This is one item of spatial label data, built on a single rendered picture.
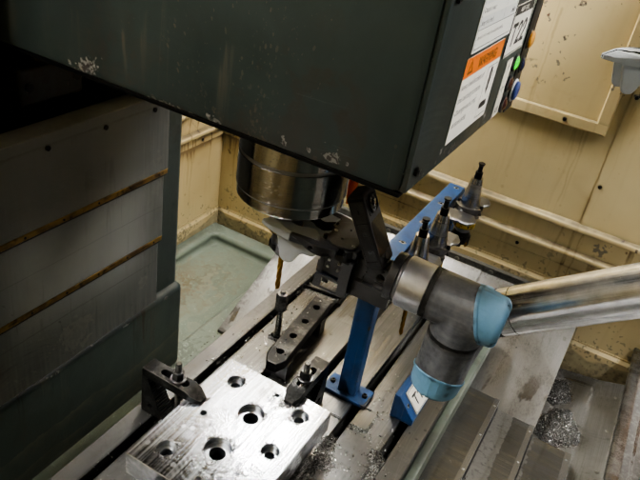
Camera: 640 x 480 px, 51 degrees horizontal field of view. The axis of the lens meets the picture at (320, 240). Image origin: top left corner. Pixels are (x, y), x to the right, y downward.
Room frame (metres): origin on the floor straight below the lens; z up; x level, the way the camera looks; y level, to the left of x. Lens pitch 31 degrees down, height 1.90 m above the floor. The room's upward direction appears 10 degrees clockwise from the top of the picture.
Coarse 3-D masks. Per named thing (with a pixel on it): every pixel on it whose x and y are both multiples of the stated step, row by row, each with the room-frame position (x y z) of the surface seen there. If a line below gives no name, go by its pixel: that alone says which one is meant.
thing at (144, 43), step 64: (0, 0) 0.91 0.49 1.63; (64, 0) 0.86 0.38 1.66; (128, 0) 0.82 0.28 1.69; (192, 0) 0.78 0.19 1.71; (256, 0) 0.74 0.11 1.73; (320, 0) 0.71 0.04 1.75; (384, 0) 0.68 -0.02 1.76; (448, 0) 0.66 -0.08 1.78; (64, 64) 0.87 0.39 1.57; (128, 64) 0.82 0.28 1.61; (192, 64) 0.77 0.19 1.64; (256, 64) 0.74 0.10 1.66; (320, 64) 0.70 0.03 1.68; (384, 64) 0.67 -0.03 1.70; (448, 64) 0.69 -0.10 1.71; (256, 128) 0.73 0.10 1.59; (320, 128) 0.70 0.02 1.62; (384, 128) 0.67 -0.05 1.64; (448, 128) 0.75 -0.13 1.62; (384, 192) 0.67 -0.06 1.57
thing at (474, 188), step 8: (472, 176) 1.37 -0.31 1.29; (472, 184) 1.36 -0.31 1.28; (480, 184) 1.36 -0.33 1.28; (464, 192) 1.38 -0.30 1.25; (472, 192) 1.36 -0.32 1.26; (480, 192) 1.36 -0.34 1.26; (464, 200) 1.36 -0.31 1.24; (472, 200) 1.35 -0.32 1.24; (480, 200) 1.37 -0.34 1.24; (472, 208) 1.35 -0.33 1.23
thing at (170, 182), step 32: (0, 64) 1.01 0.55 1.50; (32, 64) 1.02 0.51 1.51; (0, 96) 1.01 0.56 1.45; (32, 96) 1.01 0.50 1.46; (64, 96) 1.16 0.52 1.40; (96, 96) 1.18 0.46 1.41; (0, 128) 1.03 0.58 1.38; (160, 256) 1.30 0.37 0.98; (160, 288) 1.30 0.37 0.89; (128, 320) 1.18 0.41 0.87; (160, 320) 1.28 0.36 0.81; (96, 352) 1.09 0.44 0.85; (128, 352) 1.17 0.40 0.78; (160, 352) 1.28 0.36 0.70; (32, 384) 0.94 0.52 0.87; (64, 384) 1.00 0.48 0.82; (96, 384) 1.08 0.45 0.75; (128, 384) 1.17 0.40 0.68; (0, 416) 0.86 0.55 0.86; (32, 416) 0.93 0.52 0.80; (64, 416) 1.00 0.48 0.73; (96, 416) 1.08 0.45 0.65; (0, 448) 0.85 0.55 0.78; (32, 448) 0.92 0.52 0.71; (64, 448) 0.99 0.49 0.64
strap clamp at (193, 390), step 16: (144, 368) 0.90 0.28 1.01; (160, 368) 0.91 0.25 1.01; (176, 368) 0.88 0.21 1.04; (144, 384) 0.90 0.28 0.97; (160, 384) 0.88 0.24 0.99; (176, 384) 0.87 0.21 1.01; (192, 384) 0.88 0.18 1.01; (144, 400) 0.90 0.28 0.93; (160, 400) 0.90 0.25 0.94; (176, 400) 0.88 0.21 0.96; (192, 400) 0.85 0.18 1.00; (160, 416) 0.88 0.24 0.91
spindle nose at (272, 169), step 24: (240, 144) 0.82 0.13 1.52; (240, 168) 0.81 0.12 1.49; (264, 168) 0.78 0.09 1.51; (288, 168) 0.77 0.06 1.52; (312, 168) 0.78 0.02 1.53; (240, 192) 0.81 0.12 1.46; (264, 192) 0.78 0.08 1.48; (288, 192) 0.77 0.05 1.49; (312, 192) 0.78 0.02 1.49; (336, 192) 0.81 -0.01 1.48; (288, 216) 0.77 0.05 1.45; (312, 216) 0.78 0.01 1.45
